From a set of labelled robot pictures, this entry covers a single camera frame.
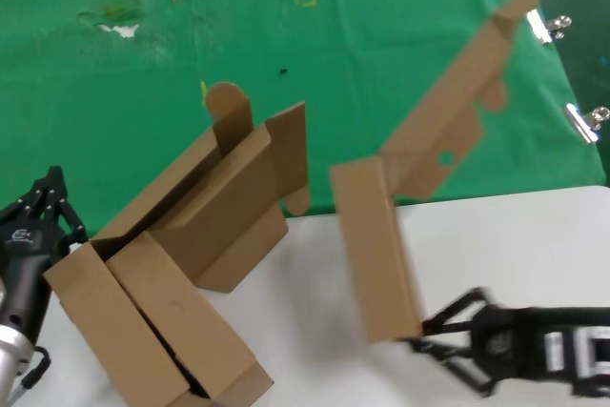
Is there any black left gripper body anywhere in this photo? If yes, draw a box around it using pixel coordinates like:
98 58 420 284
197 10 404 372
0 214 73 349

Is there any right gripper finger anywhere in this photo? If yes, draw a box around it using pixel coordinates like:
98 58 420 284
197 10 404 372
403 336 496 399
420 286 496 336

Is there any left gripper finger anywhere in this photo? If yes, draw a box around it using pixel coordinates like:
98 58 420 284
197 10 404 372
46 166 91 241
0 166 58 226

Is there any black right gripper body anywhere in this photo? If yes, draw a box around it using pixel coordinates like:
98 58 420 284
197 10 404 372
468 302 550 383

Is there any brown paper box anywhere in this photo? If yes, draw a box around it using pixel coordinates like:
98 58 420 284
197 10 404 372
329 0 542 345

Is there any folded brown cardboard box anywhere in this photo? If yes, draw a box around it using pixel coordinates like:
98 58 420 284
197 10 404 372
43 230 275 407

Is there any open brown cardboard box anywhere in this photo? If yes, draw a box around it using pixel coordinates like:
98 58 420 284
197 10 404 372
90 81 312 295

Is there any green tablecloth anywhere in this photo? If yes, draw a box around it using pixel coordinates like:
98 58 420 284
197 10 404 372
0 0 606 239

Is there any silver binder clip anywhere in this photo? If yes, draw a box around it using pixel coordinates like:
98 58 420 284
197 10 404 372
525 10 574 48
563 102 610 146

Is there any black cable loop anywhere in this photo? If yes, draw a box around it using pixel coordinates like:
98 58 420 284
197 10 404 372
20 346 51 390

